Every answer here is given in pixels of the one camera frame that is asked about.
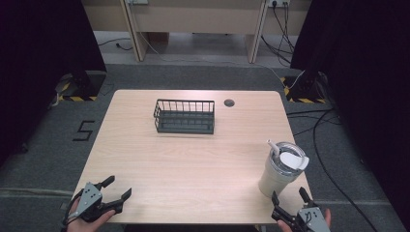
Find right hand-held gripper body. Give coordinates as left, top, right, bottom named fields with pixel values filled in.
left=271, top=206, right=332, bottom=232

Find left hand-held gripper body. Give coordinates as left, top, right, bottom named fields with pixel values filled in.
left=74, top=182, right=124, bottom=222

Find white cup with clear lid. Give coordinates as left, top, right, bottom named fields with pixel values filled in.
left=257, top=141, right=310, bottom=198

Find person's right hand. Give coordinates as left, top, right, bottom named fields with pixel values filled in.
left=277, top=208, right=333, bottom=232

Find person's left hand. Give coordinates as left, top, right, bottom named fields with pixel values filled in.
left=66, top=197, right=117, bottom=232

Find white straw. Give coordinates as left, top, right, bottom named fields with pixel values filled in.
left=266, top=138, right=280, bottom=156

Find stand base with hazard tape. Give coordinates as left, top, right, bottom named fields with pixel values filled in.
left=279, top=71, right=329, bottom=104
left=52, top=71, right=108, bottom=102

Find black curtain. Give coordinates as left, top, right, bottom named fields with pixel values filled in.
left=0, top=0, right=107, bottom=168
left=289, top=0, right=410, bottom=223

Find beige wooden desk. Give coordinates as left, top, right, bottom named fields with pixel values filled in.
left=80, top=0, right=313, bottom=65

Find white power strip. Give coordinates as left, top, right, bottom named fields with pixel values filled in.
left=267, top=0, right=291, bottom=8

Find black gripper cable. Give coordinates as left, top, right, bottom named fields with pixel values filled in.
left=61, top=188, right=85, bottom=230

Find long black floor cable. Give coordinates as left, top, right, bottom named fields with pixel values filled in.
left=312, top=108, right=380, bottom=232

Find thin black floor cables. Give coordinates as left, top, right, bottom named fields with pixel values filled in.
left=285, top=108, right=343, bottom=137

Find black wire basket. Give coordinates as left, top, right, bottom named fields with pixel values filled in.
left=153, top=99, right=216, bottom=135

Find short black floor cable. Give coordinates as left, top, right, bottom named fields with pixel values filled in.
left=97, top=37, right=134, bottom=52

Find bundle of black hanging cables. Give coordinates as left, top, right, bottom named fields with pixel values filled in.
left=260, top=2, right=297, bottom=68

